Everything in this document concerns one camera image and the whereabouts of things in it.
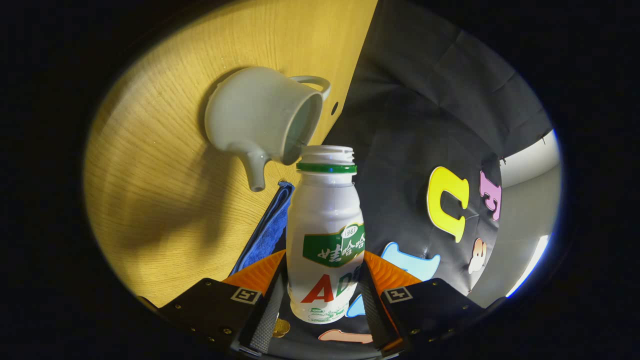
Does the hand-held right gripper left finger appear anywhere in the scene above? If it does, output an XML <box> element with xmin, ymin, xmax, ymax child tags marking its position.
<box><xmin>158</xmin><ymin>249</ymin><xmax>290</xmax><ymax>358</ymax></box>

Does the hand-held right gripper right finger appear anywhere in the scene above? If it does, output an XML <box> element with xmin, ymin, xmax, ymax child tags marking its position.
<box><xmin>357</xmin><ymin>251</ymin><xmax>486</xmax><ymax>357</ymax></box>

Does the white ceramic teacup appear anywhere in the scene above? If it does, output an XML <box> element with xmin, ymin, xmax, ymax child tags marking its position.
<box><xmin>204</xmin><ymin>66</ymin><xmax>332</xmax><ymax>193</ymax></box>

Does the blue towel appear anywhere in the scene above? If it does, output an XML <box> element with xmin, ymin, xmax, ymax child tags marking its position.
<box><xmin>230</xmin><ymin>181</ymin><xmax>296</xmax><ymax>276</ymax></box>

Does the white water bottle green label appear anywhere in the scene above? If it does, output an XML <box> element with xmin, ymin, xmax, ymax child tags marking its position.
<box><xmin>286</xmin><ymin>145</ymin><xmax>366</xmax><ymax>325</ymax></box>

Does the black backdrop cloth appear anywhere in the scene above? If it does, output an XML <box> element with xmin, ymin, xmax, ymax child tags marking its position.
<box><xmin>270</xmin><ymin>0</ymin><xmax>556</xmax><ymax>360</ymax></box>

